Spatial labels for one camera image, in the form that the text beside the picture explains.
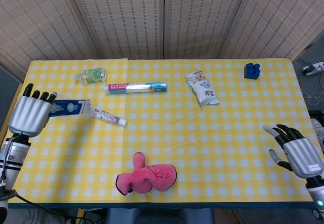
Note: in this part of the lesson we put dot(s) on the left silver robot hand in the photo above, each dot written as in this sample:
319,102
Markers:
30,117

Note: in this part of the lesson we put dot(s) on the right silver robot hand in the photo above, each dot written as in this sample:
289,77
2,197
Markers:
302,158

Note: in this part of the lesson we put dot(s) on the blue toothpaste box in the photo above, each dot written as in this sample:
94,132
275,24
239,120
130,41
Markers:
71,107

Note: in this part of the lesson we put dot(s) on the white printed toothpaste tube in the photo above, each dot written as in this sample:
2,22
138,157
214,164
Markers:
106,116

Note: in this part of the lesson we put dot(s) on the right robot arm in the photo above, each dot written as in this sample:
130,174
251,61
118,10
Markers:
315,191

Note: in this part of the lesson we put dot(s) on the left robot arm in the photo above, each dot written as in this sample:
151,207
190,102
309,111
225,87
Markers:
15,155

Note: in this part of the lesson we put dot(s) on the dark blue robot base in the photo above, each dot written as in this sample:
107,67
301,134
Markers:
159,216

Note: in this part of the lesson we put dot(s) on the plastic food wrap box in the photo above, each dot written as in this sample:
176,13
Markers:
136,87

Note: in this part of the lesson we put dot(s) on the clear plastic bottle green label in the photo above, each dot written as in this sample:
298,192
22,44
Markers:
92,75

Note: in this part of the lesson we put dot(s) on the white power strip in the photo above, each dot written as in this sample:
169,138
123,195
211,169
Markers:
315,68

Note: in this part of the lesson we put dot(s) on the blue building block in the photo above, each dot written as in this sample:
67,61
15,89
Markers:
252,70

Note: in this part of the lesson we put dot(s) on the yellow checked tablecloth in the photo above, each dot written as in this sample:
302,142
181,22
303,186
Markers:
192,137

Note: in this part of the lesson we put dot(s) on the white snack packet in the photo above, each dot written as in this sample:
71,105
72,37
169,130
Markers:
202,88

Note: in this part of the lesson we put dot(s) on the pink plush toy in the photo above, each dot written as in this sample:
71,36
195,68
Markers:
149,177

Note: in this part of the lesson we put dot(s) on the bamboo folding screen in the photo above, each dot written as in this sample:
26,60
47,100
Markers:
162,18

